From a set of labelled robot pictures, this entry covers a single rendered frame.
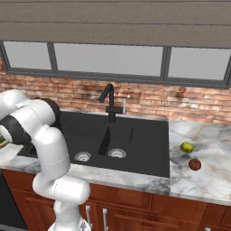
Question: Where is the black sink tap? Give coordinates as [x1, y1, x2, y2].
[97, 83, 127, 125]

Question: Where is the black double kitchen sink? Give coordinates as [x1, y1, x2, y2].
[16, 109, 171, 179]

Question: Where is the grey framed window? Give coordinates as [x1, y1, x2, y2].
[0, 40, 231, 90]

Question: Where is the yellow-green round fruit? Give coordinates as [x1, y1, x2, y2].
[180, 142, 194, 154]

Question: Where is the dark red round fruit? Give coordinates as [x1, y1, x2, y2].
[188, 158, 202, 171]

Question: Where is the grey window blind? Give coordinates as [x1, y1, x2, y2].
[0, 0, 231, 50]

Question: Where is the brown wooden cupboard door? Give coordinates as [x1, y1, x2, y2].
[10, 189, 102, 231]
[198, 203, 231, 231]
[97, 200, 208, 231]

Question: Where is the green vegetable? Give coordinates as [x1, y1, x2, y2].
[0, 135, 8, 149]

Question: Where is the black dishwasher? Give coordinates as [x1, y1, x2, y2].
[0, 171, 29, 231]

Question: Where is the silver cupboard handle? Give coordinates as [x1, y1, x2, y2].
[85, 205, 93, 230]
[102, 208, 109, 231]

